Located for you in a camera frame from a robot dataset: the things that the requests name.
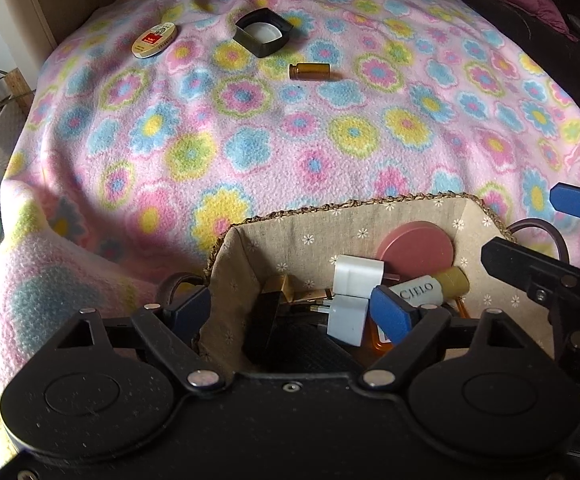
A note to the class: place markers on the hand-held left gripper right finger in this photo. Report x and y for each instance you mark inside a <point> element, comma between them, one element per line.
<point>393,311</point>

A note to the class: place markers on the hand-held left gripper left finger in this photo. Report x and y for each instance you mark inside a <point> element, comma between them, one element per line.
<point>190,311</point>

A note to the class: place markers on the white charger plug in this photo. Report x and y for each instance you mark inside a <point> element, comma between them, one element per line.
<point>347,321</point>

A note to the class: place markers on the white adapter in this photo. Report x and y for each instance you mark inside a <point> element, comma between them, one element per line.
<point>357,274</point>

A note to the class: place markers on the white and gold tube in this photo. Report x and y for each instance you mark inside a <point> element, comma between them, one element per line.
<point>449,282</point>

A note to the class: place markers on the black glasses case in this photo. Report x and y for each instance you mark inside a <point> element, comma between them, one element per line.
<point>310,351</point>

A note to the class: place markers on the woven basket with fabric liner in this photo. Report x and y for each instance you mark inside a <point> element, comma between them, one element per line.
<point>290,246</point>

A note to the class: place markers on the pink round compact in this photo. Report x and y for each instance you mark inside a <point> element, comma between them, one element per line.
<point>414,250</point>

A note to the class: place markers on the gold lipstick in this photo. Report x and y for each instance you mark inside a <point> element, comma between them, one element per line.
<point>312,296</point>

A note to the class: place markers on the dark sofa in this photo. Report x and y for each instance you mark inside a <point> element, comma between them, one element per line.
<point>519,47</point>

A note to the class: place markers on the floral fleece blanket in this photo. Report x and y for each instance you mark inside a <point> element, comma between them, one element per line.
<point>270,160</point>

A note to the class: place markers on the amber glass vial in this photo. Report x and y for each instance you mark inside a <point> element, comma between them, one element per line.
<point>310,71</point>

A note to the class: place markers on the white planter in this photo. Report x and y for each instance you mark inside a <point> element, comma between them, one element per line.
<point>0,141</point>

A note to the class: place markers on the oval cream tin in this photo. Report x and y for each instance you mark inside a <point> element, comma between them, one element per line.
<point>155,39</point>

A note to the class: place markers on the wooden stake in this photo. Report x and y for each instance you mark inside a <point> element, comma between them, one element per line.
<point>17,89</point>

